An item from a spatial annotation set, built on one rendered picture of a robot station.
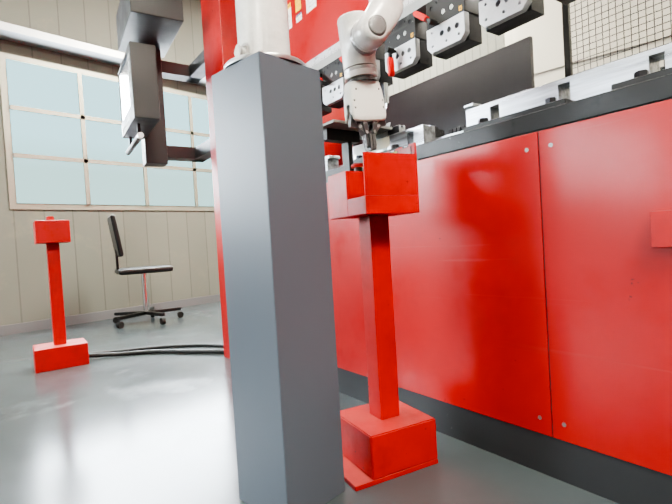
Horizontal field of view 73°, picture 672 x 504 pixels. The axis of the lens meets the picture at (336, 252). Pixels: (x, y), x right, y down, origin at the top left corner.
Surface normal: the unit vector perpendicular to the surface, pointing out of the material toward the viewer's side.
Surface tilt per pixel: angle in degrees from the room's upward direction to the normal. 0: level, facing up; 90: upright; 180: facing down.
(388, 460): 90
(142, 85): 90
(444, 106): 90
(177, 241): 90
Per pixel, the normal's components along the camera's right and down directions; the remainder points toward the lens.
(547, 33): -0.68, 0.06
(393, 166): 0.45, 0.00
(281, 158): 0.73, -0.03
